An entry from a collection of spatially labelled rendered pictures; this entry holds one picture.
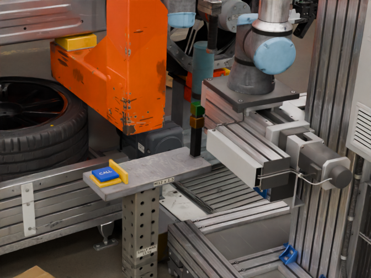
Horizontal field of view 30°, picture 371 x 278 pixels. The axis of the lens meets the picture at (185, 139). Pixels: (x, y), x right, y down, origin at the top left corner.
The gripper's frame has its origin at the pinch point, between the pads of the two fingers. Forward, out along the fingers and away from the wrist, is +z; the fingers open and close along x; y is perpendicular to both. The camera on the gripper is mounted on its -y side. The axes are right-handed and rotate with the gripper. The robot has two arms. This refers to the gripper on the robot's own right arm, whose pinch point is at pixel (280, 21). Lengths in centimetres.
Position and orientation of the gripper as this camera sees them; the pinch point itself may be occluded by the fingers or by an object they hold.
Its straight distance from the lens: 288.8
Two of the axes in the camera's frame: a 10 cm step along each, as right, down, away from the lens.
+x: 5.5, 3.9, -7.4
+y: 0.4, -9.0, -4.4
